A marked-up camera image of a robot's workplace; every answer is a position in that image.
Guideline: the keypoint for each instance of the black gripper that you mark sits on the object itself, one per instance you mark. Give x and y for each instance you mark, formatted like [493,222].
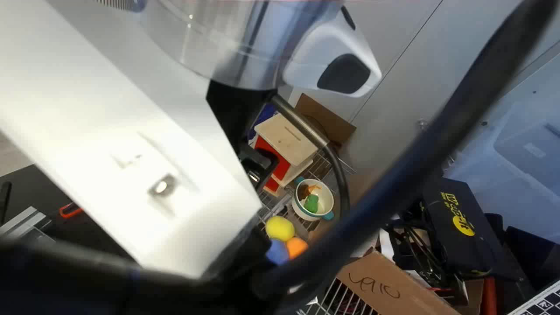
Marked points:
[232,110]

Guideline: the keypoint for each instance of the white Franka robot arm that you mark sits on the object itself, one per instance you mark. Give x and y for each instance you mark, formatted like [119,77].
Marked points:
[87,105]

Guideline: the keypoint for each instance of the wooden box with red drawers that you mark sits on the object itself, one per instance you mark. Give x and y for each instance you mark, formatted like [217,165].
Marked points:
[285,142]

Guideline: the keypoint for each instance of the brown cardboard sheet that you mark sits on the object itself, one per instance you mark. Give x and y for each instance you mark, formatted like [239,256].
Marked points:
[325,119]

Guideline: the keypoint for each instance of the yellow foam ball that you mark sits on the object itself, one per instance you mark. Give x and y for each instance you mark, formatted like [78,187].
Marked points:
[280,228]

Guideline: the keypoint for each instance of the orange foam ball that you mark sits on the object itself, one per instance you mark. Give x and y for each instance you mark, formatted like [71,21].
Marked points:
[295,247]

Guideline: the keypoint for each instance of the brown cardboard box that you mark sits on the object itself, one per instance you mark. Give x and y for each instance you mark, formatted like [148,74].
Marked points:
[385,285]

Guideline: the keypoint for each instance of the aluminium extrusion bar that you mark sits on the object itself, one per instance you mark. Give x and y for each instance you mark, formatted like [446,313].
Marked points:
[19,222]

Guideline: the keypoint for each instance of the black bag with yellow logo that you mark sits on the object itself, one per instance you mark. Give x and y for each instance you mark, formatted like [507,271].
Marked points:
[460,221]

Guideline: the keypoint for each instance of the clear plastic storage bin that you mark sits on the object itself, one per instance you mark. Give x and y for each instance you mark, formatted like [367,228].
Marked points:
[518,168]

